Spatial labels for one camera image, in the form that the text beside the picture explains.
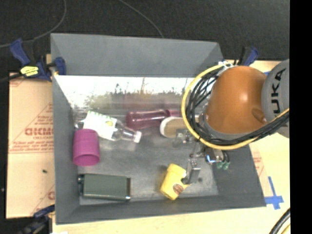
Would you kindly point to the grey metal bin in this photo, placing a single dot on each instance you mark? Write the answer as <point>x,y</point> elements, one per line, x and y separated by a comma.
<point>146,160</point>

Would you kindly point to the brown cardboard board red print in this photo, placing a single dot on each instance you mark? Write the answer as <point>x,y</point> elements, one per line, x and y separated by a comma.
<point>29,135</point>

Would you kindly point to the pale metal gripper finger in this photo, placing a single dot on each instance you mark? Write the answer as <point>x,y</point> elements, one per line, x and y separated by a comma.
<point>193,174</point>
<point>181,138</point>

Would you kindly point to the dark green flat block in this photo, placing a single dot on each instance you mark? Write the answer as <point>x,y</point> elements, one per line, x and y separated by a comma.
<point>104,186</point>

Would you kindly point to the white-rimmed tan oval object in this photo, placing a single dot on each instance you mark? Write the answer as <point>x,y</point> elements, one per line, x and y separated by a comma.
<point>171,128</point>

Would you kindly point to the magenta plastic cup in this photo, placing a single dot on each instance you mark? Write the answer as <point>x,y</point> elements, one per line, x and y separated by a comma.
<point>85,146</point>

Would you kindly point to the yellow plastic cup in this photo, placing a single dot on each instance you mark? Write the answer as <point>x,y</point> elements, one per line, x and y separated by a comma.
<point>171,181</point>

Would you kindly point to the clear plastic bottle white label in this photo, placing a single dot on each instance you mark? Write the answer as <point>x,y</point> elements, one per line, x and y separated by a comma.
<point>102,125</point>

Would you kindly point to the purple plastic bottle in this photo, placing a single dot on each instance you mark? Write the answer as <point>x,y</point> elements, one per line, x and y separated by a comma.
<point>146,119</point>

